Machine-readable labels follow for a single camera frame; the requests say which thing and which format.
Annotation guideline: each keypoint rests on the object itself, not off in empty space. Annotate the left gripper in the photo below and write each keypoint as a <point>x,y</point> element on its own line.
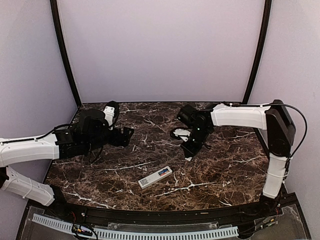
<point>125,138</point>

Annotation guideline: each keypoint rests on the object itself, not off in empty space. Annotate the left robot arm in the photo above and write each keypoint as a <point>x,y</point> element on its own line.
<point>94,130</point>

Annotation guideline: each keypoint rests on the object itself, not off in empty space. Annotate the white remote control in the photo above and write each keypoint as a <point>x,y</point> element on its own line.
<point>153,178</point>

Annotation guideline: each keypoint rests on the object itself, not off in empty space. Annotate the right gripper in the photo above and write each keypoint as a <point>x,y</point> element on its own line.
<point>192,151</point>

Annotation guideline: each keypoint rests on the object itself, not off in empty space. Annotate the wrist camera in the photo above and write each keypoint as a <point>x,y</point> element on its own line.
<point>180,133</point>
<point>112,111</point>

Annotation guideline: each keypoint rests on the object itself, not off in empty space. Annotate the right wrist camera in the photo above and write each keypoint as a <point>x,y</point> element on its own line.
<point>180,133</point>

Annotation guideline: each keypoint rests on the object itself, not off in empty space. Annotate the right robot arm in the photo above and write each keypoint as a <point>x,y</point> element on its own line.
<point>273,118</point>

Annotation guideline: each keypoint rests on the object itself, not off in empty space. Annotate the black frame post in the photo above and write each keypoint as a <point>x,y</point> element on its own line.
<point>259,51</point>
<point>63,52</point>

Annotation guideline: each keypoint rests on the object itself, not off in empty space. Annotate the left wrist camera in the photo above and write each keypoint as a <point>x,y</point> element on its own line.
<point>112,111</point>

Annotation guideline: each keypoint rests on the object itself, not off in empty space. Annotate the right black frame post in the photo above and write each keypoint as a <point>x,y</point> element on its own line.
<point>259,51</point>

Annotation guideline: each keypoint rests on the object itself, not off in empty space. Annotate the black front rail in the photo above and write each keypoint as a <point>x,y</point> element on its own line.
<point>102,216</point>

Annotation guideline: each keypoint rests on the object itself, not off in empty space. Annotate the left black frame post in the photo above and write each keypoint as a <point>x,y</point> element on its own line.
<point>63,52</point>

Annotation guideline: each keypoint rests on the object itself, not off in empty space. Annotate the white slotted cable duct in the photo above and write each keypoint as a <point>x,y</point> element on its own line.
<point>98,233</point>

